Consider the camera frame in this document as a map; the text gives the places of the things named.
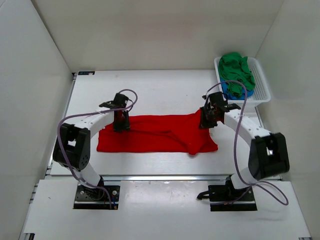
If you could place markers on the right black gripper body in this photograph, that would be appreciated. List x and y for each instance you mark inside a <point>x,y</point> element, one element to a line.
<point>211,107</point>

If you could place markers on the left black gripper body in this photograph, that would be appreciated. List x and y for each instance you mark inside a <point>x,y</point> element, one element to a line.
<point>123,123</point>

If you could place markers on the red t shirt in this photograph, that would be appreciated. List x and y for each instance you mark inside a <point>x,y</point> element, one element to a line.
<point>158,134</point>

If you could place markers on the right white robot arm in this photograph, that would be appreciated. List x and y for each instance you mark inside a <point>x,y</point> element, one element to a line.
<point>268,153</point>

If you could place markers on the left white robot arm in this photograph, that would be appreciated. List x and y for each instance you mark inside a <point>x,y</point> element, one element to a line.
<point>73,145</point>

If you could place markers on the blue t shirt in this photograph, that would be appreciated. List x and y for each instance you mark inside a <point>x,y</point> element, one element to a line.
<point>234,91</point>

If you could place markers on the green t shirt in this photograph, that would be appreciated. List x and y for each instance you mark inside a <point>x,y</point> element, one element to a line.
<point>232,65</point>

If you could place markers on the white plastic basket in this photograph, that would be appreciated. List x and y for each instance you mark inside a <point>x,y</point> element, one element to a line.
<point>261,92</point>

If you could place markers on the dark label sticker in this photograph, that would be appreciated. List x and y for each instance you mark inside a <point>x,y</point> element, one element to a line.
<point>86,73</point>

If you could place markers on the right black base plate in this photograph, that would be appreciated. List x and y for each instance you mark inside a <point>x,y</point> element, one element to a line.
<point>225,198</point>

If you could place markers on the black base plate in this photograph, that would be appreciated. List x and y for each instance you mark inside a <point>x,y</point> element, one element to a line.
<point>225,198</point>
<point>97,199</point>

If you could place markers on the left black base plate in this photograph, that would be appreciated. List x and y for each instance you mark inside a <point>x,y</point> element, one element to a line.
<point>97,199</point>

